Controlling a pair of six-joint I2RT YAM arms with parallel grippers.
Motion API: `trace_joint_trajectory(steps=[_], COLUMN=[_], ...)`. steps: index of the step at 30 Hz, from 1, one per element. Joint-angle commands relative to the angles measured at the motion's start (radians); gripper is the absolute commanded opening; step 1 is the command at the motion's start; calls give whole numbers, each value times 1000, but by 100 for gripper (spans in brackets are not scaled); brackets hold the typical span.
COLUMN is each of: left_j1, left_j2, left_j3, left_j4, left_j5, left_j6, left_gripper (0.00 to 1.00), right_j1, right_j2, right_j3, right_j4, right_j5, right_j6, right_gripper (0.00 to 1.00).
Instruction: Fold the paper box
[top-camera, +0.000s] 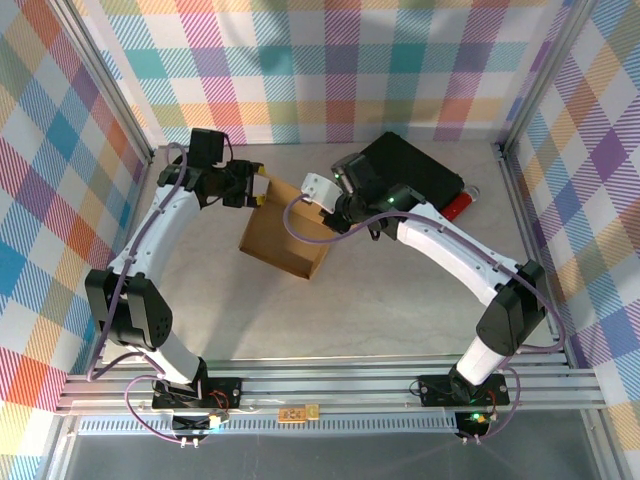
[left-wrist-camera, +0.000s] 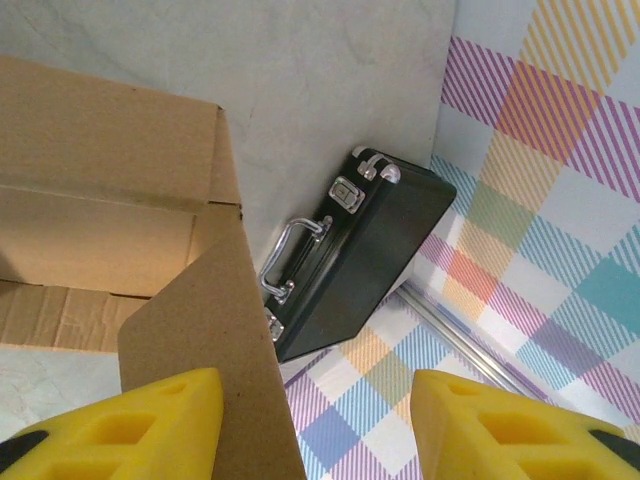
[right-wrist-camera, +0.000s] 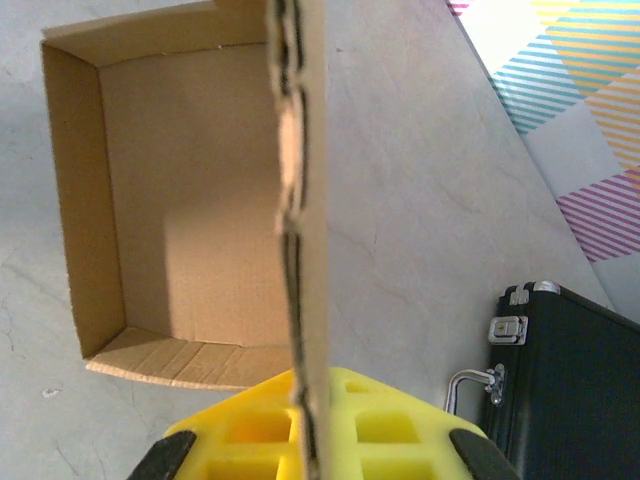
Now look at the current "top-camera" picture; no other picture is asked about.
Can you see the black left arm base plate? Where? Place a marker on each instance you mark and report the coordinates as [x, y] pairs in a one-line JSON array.
[[220, 395]]

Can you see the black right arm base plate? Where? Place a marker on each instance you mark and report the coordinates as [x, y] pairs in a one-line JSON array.
[[435, 390]]

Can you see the brown cardboard paper box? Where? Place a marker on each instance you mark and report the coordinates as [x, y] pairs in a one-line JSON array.
[[280, 235]]

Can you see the small tan circuit board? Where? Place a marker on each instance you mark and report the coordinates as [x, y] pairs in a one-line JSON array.
[[295, 413]]

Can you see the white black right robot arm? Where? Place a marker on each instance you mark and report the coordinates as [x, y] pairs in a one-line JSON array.
[[450, 250]]

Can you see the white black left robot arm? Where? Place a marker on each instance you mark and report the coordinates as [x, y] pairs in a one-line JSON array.
[[150, 235]]

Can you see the red cylinder with clear cap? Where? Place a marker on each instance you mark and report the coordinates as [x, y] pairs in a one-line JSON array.
[[457, 205]]

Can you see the flat black case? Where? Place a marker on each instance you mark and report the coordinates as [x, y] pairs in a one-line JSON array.
[[420, 170]]

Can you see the wide aluminium frame rail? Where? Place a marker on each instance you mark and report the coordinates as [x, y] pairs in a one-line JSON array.
[[325, 382]]

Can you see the aluminium frame corner post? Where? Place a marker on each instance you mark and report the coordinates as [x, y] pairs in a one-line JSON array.
[[105, 85], [545, 75]]

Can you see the narrow aluminium side rail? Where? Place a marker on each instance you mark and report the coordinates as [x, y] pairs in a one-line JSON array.
[[525, 215]]

